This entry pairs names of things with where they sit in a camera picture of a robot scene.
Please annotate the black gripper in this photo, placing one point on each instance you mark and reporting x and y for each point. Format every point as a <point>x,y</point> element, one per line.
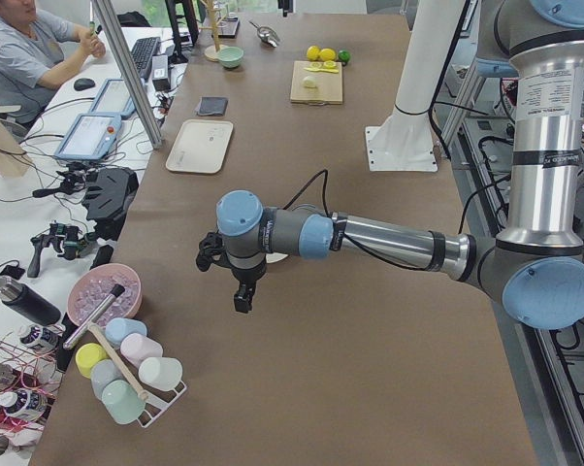
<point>246,276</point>

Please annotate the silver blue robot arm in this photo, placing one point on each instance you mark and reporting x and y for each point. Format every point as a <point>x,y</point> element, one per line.
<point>534,266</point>

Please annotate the beige plastic tray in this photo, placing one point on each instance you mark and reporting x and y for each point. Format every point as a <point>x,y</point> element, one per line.
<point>200,146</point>

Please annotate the white round plate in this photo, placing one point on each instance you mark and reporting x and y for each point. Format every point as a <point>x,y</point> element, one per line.
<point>275,257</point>

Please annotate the white cup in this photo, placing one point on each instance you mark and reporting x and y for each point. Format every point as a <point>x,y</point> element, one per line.
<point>163,373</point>

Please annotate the pink cup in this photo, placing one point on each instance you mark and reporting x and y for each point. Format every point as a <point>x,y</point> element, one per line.
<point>136,348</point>

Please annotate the metal rod with black tip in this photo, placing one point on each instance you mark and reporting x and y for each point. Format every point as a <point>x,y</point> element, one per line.
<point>109,299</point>

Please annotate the light blue cup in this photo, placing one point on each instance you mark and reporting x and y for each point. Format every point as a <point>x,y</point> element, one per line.
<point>118,328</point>

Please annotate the white cup rack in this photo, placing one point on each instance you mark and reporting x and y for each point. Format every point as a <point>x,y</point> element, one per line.
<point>156,406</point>

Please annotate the pink bowl of ice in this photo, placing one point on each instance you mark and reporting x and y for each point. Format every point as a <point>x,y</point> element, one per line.
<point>95,285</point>

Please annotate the mint green cup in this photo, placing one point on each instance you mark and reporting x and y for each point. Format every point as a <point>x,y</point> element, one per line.
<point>122,402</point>

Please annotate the grey blue cup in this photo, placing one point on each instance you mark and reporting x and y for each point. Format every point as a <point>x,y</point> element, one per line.
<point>102,374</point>

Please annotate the yellow cup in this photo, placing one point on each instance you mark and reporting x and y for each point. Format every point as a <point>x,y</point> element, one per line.
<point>87,356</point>

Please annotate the black plastic case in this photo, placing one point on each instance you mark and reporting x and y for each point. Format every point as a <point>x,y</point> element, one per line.
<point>108,194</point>

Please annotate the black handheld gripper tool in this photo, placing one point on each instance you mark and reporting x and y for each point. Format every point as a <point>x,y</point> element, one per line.
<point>66,240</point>

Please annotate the dark grey cloth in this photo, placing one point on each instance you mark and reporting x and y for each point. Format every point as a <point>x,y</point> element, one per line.
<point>212,106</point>

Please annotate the near teach pendant tablet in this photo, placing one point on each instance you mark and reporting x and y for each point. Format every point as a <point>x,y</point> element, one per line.
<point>90,137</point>

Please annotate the teach pendant tablet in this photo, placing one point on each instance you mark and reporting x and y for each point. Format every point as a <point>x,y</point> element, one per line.
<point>113,97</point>
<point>90,137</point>

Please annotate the black thermos bottle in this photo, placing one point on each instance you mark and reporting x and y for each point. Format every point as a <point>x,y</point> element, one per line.
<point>27,302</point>

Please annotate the wooden cutting board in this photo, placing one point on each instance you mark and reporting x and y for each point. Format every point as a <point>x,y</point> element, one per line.
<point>329,86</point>

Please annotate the far teach pendant tablet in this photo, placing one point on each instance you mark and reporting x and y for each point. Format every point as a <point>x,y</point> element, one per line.
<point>113,97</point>

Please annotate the mint green bowl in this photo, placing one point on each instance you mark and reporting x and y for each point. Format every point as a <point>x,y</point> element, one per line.
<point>230,57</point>

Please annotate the black power adapter box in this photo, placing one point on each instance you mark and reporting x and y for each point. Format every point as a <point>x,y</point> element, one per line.
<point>160,72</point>

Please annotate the yellow lemon slice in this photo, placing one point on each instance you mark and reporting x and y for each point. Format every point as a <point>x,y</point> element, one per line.
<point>324,67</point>

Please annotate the yellow lemon left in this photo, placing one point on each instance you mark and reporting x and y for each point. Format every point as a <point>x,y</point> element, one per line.
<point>313,53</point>

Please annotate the yellow lemon right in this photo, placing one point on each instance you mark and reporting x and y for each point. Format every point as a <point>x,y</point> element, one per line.
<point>327,54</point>

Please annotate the green lime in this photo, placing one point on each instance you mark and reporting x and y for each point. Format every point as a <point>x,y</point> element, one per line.
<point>344,57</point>

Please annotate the metal scoop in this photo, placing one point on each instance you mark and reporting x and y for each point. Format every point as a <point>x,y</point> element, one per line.
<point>266,34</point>

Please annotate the black keyboard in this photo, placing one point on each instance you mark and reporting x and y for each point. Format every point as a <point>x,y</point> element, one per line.
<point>142,53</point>

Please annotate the black computer mouse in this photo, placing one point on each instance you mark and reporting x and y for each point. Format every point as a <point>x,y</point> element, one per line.
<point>83,84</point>

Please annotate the seated person grey shirt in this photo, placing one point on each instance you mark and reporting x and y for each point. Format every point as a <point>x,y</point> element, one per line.
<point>39,52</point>

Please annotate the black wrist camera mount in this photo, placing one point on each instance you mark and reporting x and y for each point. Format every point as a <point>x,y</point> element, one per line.
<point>211,252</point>

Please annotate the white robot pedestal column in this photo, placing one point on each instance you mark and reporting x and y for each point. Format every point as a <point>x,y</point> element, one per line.
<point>404,141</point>

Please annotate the aluminium frame post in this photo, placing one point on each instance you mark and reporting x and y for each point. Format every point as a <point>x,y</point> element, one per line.
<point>104,11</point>

